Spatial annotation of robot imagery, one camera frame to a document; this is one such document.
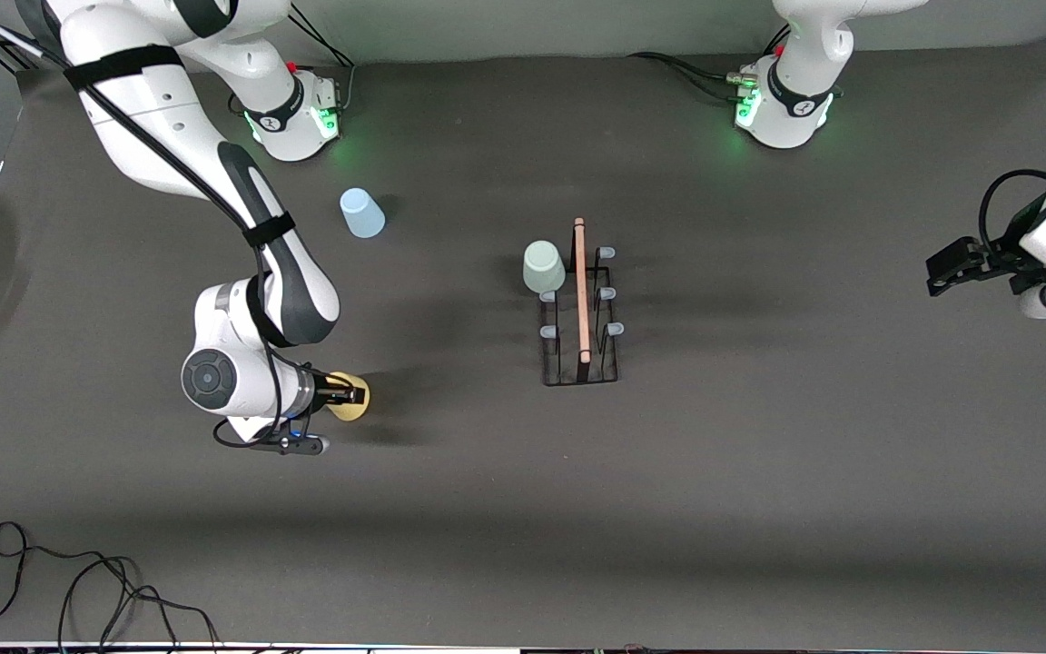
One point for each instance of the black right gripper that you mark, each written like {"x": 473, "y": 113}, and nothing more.
{"x": 328, "y": 392}

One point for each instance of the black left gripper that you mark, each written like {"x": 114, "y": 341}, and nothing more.
{"x": 998, "y": 260}

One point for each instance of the yellow plastic cup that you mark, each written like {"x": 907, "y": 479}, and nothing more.
{"x": 355, "y": 413}

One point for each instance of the pale green plastic cup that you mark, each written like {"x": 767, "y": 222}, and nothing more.
{"x": 544, "y": 266}

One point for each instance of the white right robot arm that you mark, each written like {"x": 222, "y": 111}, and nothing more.
{"x": 151, "y": 109}

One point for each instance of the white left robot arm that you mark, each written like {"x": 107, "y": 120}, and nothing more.
{"x": 795, "y": 91}

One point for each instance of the light blue plastic cup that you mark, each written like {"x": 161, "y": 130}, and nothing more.
{"x": 362, "y": 213}

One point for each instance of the dark grey table mat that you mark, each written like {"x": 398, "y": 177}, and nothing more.
{"x": 577, "y": 500}

